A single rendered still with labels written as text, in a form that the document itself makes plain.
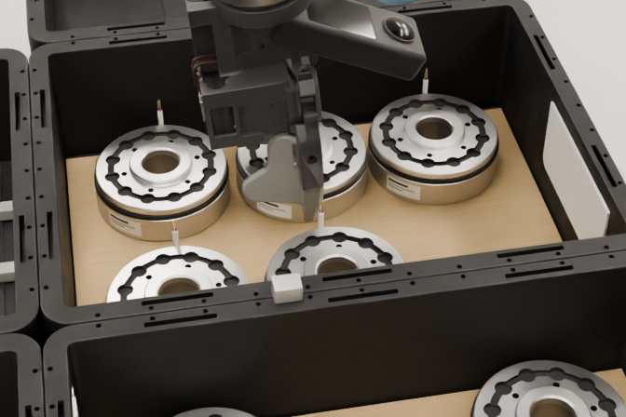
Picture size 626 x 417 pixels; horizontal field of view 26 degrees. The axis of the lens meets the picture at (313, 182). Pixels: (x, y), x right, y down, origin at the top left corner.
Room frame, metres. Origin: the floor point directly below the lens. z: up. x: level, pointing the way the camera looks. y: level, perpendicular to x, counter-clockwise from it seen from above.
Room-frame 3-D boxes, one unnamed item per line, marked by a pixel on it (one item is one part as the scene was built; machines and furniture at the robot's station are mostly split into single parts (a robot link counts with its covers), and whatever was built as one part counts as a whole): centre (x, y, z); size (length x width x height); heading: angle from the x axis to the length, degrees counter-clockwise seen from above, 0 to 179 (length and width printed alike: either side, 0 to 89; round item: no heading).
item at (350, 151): (0.81, 0.01, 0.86); 0.10 x 0.10 x 0.01
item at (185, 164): (0.79, 0.12, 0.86); 0.05 x 0.05 x 0.01
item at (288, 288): (0.59, 0.02, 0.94); 0.02 x 0.01 x 0.01; 100
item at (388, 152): (0.83, -0.10, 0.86); 0.10 x 0.10 x 0.01
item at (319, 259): (0.67, -0.02, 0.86); 0.05 x 0.05 x 0.01
